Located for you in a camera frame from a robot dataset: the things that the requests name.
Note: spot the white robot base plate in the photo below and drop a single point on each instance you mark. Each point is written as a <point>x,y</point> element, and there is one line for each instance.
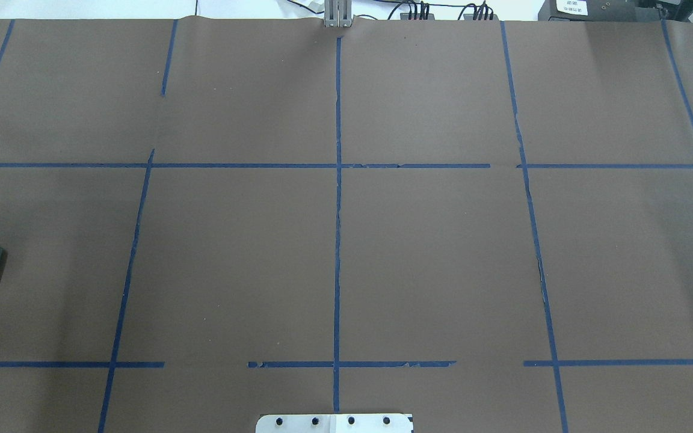
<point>360,422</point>

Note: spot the grey aluminium frame post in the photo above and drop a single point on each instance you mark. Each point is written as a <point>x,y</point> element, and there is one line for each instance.
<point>338,13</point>

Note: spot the black box with label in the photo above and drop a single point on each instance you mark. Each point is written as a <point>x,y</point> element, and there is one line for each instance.
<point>597,11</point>

